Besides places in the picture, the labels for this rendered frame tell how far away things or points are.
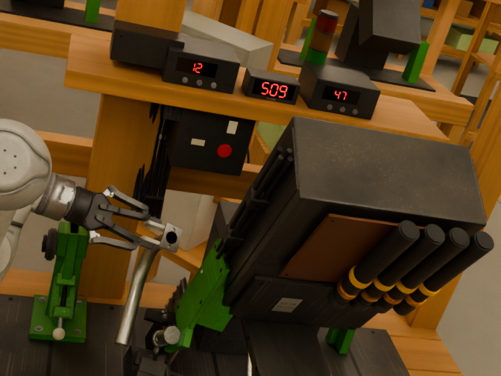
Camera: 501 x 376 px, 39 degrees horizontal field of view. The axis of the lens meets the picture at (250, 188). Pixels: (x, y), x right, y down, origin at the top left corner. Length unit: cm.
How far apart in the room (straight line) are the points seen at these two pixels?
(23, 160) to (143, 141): 89
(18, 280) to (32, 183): 113
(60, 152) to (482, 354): 275
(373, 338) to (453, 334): 196
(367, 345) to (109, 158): 88
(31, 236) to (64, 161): 194
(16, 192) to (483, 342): 345
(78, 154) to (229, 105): 45
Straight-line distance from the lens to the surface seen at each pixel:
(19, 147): 82
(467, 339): 403
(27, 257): 357
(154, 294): 198
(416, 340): 217
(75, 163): 181
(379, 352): 202
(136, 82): 150
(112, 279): 189
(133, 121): 166
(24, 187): 83
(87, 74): 149
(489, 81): 650
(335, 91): 161
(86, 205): 145
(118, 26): 153
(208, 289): 148
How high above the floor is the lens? 205
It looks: 26 degrees down
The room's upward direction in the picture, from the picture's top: 16 degrees clockwise
